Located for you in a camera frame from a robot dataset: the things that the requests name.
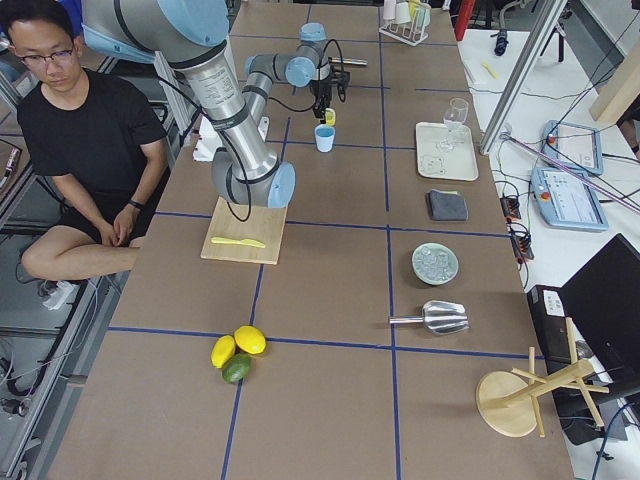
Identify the blue teach pendant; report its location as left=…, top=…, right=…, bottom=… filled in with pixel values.
left=531, top=167, right=609, bottom=232
left=542, top=120, right=604, bottom=176

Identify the green lime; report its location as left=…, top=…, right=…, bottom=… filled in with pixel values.
left=222, top=353, right=252, bottom=384

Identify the green bowl of ice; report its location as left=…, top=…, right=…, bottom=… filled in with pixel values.
left=411, top=243, right=459, bottom=286

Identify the blue teach pendant near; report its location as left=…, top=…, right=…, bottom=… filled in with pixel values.
left=531, top=167, right=609, bottom=232

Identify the seated person black shirt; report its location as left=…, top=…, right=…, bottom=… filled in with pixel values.
left=1, top=1, right=169, bottom=281

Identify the black computer monitor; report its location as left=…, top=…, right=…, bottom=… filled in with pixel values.
left=560, top=234, right=639, bottom=375

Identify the wooden cup tree stand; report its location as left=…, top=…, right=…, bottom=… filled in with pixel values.
left=476, top=317, right=609, bottom=438

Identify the blue teach pendant far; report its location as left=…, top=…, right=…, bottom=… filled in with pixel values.
left=542, top=120, right=604, bottom=176

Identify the yellow plastic knife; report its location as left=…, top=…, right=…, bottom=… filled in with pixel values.
left=210, top=236, right=266, bottom=249

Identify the steel muddler black tip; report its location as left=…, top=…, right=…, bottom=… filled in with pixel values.
left=329, top=57, right=368, bottom=68

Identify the grey folded cloth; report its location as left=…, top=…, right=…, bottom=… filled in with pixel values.
left=425, top=189, right=469, bottom=221

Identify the whole yellow lemon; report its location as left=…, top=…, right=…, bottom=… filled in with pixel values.
left=234, top=325, right=267, bottom=355

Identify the light blue plastic cup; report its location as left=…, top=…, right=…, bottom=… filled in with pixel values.
left=314, top=124, right=336, bottom=153

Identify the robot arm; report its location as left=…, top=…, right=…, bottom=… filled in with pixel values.
left=81, top=0, right=350, bottom=208
left=299, top=22, right=327, bottom=46

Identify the clear wine glass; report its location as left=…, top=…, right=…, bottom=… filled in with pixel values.
left=436, top=98, right=469, bottom=152

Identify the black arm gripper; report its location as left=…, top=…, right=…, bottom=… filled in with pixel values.
left=309, top=57, right=350, bottom=108

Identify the white wire cup rack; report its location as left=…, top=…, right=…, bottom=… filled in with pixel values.
left=378, top=0, right=431, bottom=46

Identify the cream bear serving tray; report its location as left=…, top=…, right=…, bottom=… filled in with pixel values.
left=415, top=122, right=479, bottom=181

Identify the steel ice scoop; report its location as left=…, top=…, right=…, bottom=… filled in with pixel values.
left=388, top=300, right=470, bottom=335

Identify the small yellow spoon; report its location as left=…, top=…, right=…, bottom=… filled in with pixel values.
left=481, top=62, right=499, bottom=79

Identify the yellow lemon slice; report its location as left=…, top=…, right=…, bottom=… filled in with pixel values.
left=323, top=108, right=336, bottom=126

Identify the wooden cutting board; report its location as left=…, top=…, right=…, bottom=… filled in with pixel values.
left=200, top=197, right=287, bottom=265

